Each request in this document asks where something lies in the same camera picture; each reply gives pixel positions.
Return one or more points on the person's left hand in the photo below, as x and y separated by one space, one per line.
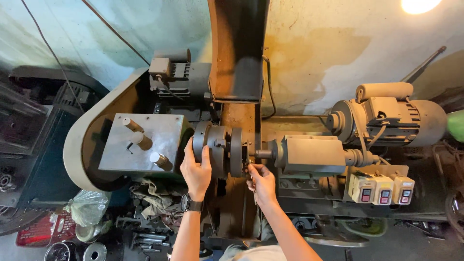
195 174

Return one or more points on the person's right hand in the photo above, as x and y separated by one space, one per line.
265 186

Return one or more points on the thin metal tool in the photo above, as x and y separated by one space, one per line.
255 197

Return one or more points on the grey lathe chuck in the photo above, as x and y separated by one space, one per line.
221 150

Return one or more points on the black wristwatch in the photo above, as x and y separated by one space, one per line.
191 203

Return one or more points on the dirty grey rag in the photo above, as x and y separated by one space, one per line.
159 199

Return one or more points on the grey headstock gearbox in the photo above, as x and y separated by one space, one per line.
163 137

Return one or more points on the grey drilling spindle unit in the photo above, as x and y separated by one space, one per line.
311 154

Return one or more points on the dark lathe bed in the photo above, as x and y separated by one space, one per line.
326 203

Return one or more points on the person's light shirt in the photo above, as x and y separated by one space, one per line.
253 253

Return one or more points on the black hex key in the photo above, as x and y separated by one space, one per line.
129 148

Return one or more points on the heap of metal parts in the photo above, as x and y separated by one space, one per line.
148 235

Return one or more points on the small grey electric motor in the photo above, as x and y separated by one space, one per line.
188 78

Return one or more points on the green basin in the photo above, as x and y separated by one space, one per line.
366 227

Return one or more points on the clear plastic bag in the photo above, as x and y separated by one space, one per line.
89 206

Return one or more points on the beige belt guard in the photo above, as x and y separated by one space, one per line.
78 137

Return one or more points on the round metal disc part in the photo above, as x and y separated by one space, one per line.
95 252

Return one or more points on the rusty metal chute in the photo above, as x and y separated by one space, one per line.
237 50

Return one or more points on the large grey electric motor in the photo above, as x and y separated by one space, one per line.
391 116

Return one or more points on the black machine with motor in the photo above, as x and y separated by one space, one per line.
36 137

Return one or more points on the red plastic crate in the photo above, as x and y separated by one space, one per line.
40 230

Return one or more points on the metal rod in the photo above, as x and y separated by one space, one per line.
424 64

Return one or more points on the green plastic object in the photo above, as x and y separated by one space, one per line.
456 126

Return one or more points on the glowing light bulb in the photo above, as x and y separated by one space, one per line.
418 4

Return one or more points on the beige push-button switch box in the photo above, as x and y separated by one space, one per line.
383 190
403 190
362 188

